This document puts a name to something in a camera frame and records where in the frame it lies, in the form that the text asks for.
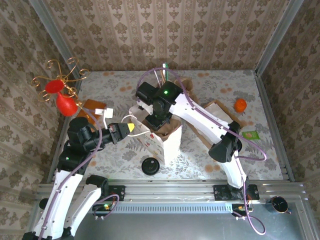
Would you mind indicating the white printed paper gift bag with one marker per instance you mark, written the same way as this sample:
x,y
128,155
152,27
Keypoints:
x,y
172,145

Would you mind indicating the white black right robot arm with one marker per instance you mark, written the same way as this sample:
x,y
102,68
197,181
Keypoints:
x,y
200,115

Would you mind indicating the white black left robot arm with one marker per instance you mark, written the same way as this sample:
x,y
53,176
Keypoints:
x,y
60,195

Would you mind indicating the wooden stirrer stick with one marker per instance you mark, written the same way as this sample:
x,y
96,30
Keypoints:
x,y
162,75
157,76

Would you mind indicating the brown bread roll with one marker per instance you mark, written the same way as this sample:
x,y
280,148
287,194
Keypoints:
x,y
195,96
183,82

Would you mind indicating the green white wrapped straw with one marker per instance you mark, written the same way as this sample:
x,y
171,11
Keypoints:
x,y
165,68

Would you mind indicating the orange wooden board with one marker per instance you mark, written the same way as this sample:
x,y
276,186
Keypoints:
x,y
92,105

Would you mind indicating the black plastic cup lid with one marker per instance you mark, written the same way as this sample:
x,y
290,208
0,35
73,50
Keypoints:
x,y
150,166

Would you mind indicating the brown cardboard tray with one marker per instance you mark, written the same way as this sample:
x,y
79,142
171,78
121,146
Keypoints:
x,y
233,116

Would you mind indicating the small circuit board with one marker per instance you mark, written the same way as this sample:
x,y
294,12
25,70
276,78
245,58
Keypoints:
x,y
106,207
240,208

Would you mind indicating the orange mandarin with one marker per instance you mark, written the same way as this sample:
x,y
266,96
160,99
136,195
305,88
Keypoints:
x,y
240,105

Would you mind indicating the green tea bag packet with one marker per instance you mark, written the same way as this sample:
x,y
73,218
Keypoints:
x,y
250,135

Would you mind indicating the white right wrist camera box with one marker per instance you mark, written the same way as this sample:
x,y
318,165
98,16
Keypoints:
x,y
147,108

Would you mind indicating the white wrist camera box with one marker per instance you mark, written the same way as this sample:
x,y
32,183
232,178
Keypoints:
x,y
147,108
109,113

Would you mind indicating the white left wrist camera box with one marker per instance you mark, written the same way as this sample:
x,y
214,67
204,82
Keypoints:
x,y
109,113

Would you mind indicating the aluminium table side rail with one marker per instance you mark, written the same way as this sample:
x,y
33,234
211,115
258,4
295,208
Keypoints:
x,y
276,130
52,167

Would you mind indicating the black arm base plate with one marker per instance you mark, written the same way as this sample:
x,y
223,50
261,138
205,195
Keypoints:
x,y
220,192
120,192

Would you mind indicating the aluminium front rail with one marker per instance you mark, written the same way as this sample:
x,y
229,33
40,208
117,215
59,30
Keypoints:
x,y
170,192

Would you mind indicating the aluminium frame post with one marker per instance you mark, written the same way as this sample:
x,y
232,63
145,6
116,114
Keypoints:
x,y
58,45
277,37

